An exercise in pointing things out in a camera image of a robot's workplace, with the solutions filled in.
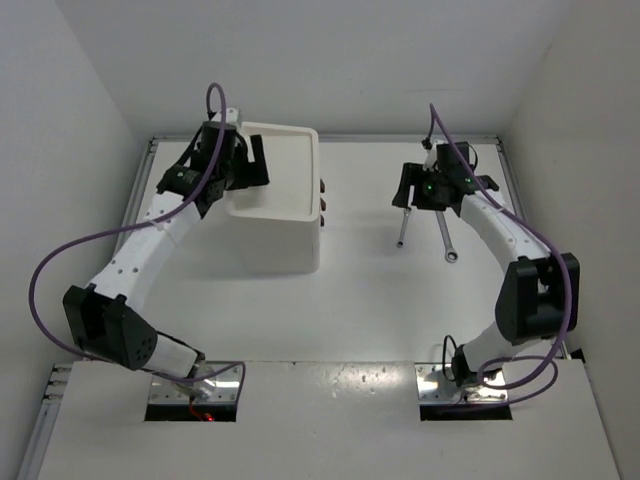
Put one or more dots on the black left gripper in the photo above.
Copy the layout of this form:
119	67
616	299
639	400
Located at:
253	173

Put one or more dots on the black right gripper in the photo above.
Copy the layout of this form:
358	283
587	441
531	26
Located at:
413	175

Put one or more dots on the short silver wrench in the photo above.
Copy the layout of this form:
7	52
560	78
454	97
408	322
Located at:
405	220

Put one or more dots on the long silver ratchet wrench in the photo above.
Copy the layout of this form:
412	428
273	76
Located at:
450	255

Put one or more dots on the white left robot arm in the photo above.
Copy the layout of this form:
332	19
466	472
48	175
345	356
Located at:
105	316

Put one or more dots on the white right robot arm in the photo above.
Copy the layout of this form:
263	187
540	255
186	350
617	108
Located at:
538	298

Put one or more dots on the white drawer cabinet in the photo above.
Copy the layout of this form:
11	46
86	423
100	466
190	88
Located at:
275	229

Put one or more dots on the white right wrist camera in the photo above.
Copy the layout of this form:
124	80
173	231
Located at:
431	148

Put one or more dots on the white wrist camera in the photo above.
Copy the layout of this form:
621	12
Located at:
431	148
232	118

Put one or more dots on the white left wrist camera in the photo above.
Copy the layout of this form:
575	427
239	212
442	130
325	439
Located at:
232	118

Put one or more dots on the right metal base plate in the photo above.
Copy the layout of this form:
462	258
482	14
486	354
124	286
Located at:
435	390

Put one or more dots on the metal base plate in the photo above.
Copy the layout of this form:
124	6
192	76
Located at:
435	390
222	386

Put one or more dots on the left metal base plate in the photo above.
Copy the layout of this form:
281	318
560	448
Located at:
222	386

